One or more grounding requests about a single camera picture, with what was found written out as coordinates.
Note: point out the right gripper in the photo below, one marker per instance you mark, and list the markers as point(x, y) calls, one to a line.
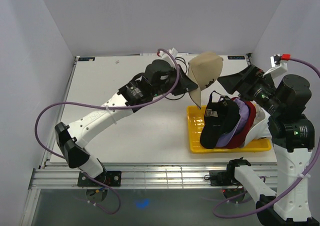
point(244, 81)

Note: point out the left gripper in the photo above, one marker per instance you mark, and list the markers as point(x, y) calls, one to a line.
point(184, 84)

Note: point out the beige baseball cap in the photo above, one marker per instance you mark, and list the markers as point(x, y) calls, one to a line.
point(204, 70)

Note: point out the black baseball cap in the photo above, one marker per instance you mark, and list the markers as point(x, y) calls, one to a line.
point(219, 118)

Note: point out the purple baseball cap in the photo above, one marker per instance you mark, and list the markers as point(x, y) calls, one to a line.
point(236, 126)

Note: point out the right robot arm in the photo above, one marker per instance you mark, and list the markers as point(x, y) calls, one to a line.
point(293, 138)

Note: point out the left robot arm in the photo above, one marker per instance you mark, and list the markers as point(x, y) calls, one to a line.
point(158, 78)

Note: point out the yellow plastic tray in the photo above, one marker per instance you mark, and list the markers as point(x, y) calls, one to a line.
point(195, 124)

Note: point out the red baseball cap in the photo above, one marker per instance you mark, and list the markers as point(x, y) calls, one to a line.
point(239, 138)

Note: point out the white baseball cap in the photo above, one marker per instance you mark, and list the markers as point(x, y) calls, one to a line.
point(259, 128)

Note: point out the black wire hat stand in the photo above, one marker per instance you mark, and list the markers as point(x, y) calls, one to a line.
point(184, 68)

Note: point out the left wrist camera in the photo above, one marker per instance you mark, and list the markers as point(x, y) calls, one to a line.
point(171, 53)

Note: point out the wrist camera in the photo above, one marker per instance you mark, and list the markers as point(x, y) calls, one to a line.
point(278, 65)
point(171, 53)

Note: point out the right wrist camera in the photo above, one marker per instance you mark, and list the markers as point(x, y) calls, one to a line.
point(278, 65)

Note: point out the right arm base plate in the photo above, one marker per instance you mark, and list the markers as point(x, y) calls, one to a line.
point(222, 178)

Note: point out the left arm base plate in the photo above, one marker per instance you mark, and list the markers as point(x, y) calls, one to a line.
point(109, 178)

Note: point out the aluminium frame rail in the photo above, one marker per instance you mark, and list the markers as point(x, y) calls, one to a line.
point(162, 180)

